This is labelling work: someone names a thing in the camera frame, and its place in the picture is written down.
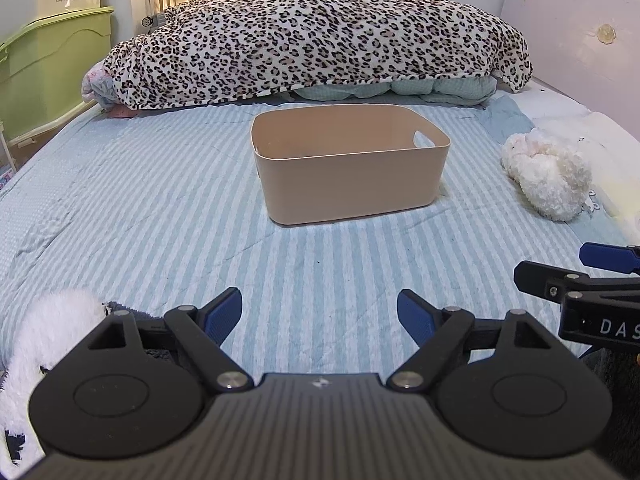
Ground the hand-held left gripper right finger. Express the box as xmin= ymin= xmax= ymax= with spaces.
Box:
xmin=387 ymin=288 xmax=566 ymax=392

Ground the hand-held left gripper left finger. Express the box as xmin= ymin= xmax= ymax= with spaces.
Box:
xmin=87 ymin=286 xmax=255 ymax=393

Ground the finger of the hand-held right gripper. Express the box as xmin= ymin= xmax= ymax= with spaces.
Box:
xmin=580 ymin=242 xmax=640 ymax=276
xmin=514 ymin=261 xmax=640 ymax=306

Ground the beige plastic storage bin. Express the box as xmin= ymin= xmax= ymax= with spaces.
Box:
xmin=250 ymin=104 xmax=451 ymax=227

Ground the white fluffy plush toy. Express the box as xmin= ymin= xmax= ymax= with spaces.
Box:
xmin=501 ymin=128 xmax=593 ymax=222

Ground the blue striped bed sheet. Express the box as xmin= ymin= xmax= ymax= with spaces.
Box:
xmin=0 ymin=97 xmax=640 ymax=376

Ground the white grey fluffy cloth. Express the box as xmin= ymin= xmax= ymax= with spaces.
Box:
xmin=0 ymin=287 xmax=176 ymax=467

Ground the teal quilt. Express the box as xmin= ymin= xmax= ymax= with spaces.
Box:
xmin=292 ymin=77 xmax=498 ymax=107

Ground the pale pink headboard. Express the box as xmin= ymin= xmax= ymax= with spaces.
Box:
xmin=500 ymin=0 xmax=640 ymax=116

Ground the pink floral cloth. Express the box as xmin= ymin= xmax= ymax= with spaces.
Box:
xmin=82 ymin=57 xmax=136 ymax=118

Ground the leopard print blanket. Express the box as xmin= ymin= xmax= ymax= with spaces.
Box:
xmin=102 ymin=0 xmax=533 ymax=111

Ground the green plastic drawer cabinet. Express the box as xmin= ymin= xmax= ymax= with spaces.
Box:
xmin=0 ymin=6 xmax=116 ymax=148

